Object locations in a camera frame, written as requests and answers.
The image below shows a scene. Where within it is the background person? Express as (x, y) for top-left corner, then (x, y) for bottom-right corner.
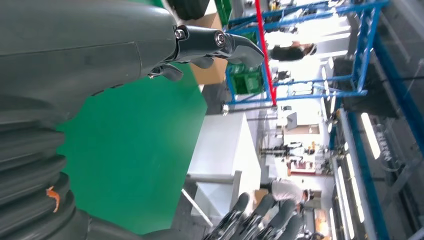
(269, 41), (318, 63)
(268, 178), (314, 213)

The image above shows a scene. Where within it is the large white table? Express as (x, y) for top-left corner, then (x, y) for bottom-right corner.
(187, 112), (263, 220)

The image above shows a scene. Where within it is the brown cardboard box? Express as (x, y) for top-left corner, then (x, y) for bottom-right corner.
(185, 13), (230, 85)

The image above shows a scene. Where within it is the green plastic crate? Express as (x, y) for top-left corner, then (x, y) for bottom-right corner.
(228, 64), (265, 95)
(215, 0), (233, 26)

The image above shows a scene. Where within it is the red horizontal bar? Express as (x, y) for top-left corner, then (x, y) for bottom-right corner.
(254, 0), (278, 107)

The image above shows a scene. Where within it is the grey metal table frame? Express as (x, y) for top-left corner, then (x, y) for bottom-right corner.
(180, 170), (243, 229)

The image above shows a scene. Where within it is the blue metal frame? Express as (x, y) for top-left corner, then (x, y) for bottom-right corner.
(225, 0), (390, 107)

